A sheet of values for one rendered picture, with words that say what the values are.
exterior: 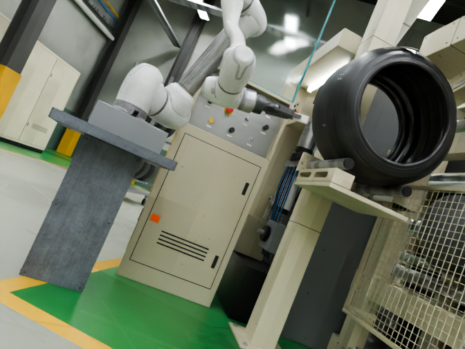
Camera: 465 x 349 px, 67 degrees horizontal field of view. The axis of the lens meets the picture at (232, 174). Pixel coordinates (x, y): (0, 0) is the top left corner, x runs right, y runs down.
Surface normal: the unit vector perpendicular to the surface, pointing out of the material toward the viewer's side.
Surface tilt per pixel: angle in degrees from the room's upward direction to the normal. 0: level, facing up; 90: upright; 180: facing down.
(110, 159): 90
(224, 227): 90
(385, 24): 90
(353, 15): 90
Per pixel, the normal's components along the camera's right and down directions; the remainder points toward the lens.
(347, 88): -0.54, -0.26
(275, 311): 0.20, 0.00
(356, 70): -0.42, -0.47
